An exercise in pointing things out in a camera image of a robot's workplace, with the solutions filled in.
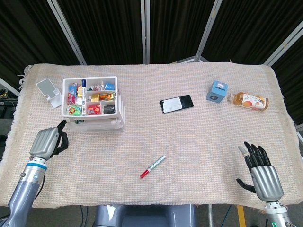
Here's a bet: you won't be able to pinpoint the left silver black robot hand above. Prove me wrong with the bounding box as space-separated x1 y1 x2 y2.
29 120 69 164

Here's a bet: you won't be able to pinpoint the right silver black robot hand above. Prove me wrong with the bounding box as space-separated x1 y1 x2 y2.
236 141 285 202

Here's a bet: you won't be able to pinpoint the green red candy packet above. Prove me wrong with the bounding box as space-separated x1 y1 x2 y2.
68 105 82 116

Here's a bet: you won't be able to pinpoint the white phone stand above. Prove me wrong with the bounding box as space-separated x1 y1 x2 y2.
36 79 62 109

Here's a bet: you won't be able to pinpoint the blue capped whiteboard marker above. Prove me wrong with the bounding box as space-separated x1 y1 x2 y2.
81 79 87 116

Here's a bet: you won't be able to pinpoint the orange red wrapped candies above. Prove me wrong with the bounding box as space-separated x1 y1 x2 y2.
87 105 102 116

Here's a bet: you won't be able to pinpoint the tea bottle with white cap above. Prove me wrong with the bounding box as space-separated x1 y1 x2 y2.
227 91 269 112

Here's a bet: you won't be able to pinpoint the blue cardboard box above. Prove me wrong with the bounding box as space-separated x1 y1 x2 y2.
205 80 229 104

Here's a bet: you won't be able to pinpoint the beige woven tablecloth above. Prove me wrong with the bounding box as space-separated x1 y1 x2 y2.
0 63 303 211

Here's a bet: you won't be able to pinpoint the red capped green marker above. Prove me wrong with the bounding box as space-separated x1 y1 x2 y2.
139 155 166 179

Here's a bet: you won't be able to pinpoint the black smartphone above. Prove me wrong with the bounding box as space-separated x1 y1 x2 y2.
160 94 194 114

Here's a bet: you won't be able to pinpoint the grey robot torso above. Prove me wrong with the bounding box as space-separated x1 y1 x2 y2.
94 204 197 227

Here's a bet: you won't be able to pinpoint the white plastic drawer organizer frame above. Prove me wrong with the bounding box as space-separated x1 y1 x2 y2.
61 75 126 133

